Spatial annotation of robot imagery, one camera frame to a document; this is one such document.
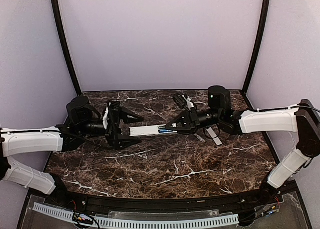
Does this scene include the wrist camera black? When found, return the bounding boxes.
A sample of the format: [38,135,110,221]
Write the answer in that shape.
[102,107,109,130]
[172,93,195,111]

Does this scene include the white slotted cable duct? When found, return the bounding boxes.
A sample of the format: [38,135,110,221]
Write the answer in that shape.
[32,202,240,229]

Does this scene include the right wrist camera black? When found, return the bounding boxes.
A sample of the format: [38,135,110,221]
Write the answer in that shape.
[172,93,195,111]

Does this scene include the blue battery in remote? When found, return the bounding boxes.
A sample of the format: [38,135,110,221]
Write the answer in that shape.
[158,128,177,135]

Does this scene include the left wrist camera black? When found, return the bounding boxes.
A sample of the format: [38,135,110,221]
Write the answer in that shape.
[102,107,109,130]

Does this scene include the clear handled tester screwdriver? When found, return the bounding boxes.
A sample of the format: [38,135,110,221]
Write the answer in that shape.
[195,134,206,143]

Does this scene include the black front mounting rail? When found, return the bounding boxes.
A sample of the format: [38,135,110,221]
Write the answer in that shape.
[67,190,262,214]

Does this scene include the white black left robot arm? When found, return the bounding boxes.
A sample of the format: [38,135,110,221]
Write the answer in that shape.
[0,95,144,195]

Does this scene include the black right corner post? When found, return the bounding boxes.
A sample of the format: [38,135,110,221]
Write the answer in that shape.
[242,0,270,95]

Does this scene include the white remote control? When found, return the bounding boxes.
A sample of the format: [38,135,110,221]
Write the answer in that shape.
[129,124,167,137]

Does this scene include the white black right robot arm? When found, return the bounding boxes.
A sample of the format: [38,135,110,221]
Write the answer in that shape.
[165,85,320,189]

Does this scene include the black corner frame post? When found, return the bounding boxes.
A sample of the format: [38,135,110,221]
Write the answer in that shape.
[50,0,82,96]

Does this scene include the white remote battery cover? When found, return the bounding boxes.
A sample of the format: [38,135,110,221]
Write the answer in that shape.
[206,127,223,146]

